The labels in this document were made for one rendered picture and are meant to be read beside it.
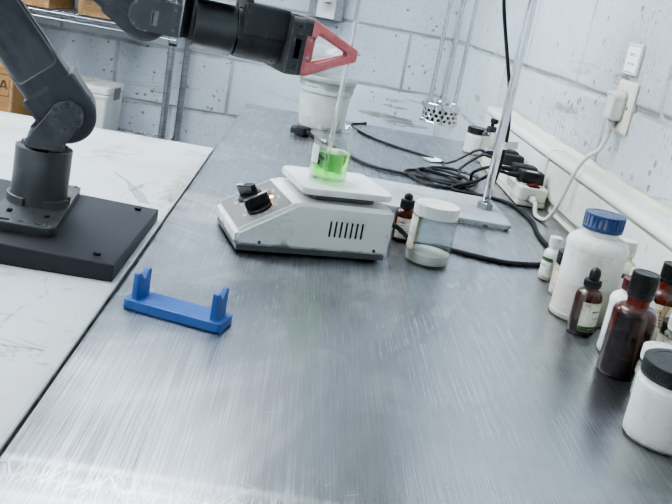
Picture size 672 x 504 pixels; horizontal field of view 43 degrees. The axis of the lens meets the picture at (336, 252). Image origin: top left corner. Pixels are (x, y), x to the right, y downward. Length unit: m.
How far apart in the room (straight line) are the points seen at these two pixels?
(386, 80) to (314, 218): 2.47
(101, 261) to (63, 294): 0.06
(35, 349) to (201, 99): 2.84
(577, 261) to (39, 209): 0.61
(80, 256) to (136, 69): 2.68
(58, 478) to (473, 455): 0.30
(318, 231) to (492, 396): 0.37
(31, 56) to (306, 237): 0.37
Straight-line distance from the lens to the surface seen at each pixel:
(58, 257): 0.91
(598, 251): 1.02
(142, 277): 0.83
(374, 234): 1.09
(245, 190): 1.12
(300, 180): 1.08
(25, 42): 1.00
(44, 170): 1.01
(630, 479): 0.73
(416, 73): 3.51
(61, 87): 0.99
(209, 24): 1.00
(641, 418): 0.78
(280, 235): 1.05
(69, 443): 0.62
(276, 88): 3.50
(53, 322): 0.80
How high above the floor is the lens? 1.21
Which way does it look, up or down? 16 degrees down
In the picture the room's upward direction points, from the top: 11 degrees clockwise
